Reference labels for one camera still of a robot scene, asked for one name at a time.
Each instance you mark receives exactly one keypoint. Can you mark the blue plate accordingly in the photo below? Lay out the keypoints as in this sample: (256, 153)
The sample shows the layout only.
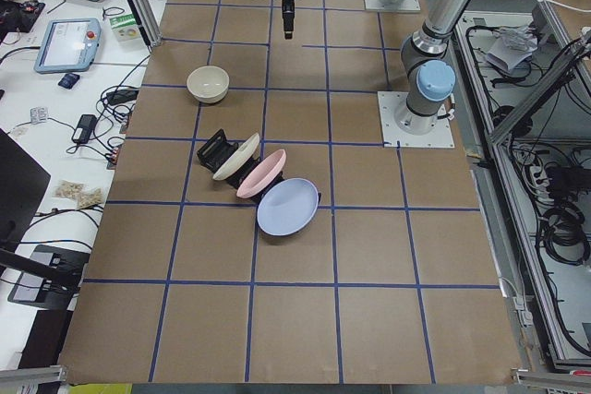
(288, 207)

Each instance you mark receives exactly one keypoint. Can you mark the cream plate in rack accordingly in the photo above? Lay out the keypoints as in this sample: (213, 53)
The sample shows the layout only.
(238, 158)

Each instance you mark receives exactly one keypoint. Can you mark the black plate rack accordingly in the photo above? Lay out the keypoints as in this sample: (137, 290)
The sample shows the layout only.
(218, 149)

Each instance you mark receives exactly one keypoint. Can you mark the pink plate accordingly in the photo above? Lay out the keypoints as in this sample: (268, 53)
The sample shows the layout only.
(262, 175)

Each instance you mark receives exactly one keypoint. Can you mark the cream ceramic bowl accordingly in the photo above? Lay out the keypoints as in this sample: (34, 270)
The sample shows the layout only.
(208, 84)

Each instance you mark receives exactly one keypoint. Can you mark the green white carton box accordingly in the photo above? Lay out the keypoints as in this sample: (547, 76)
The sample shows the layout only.
(124, 27)

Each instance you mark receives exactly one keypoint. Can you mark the near blue teach pendant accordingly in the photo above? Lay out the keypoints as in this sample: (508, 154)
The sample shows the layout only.
(68, 45)

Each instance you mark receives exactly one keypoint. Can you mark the black power adapter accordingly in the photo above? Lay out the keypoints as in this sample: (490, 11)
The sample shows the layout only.
(84, 129)

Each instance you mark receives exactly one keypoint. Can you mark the black monitor stand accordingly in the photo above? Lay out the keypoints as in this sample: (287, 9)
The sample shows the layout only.
(50, 277)

